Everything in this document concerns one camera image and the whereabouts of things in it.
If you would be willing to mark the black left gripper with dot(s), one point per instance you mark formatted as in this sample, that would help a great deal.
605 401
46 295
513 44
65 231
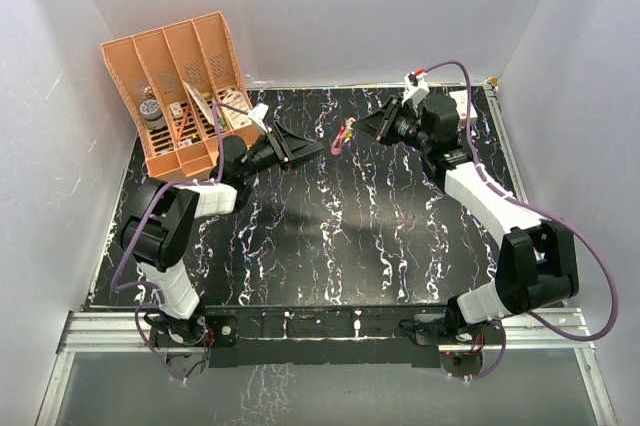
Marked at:
288 148

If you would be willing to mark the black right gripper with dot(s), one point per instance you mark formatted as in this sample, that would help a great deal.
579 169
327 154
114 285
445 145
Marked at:
380 124

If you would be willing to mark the keyring with pink strap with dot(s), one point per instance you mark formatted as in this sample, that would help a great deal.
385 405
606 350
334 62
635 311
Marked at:
337 144

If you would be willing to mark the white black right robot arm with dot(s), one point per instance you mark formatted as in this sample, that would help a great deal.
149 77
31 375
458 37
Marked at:
537 263

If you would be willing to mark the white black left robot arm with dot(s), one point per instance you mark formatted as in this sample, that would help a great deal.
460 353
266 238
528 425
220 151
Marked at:
156 233

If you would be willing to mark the white label packet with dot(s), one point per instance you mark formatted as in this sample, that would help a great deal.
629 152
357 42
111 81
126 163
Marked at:
237 108

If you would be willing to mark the small white red box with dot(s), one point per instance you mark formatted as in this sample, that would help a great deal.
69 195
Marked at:
467 113

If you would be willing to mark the white card packet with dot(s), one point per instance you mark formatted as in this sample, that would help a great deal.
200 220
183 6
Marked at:
203 106

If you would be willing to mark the orange pencil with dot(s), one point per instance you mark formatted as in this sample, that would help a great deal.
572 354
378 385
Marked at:
183 123

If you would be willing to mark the small white eraser box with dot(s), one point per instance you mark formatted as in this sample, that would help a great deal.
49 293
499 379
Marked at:
176 110

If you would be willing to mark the orange plastic desk organizer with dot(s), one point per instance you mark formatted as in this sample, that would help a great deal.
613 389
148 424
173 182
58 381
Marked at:
153 64

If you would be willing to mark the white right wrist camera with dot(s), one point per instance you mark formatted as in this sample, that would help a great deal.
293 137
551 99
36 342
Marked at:
416 87

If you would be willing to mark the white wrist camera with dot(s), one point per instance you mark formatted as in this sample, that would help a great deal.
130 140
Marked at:
257 116
416 87

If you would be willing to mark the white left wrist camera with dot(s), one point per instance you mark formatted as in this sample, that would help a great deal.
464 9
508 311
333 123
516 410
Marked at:
257 116

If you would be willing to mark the black front mounting rail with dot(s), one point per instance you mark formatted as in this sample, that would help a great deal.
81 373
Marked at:
228 337

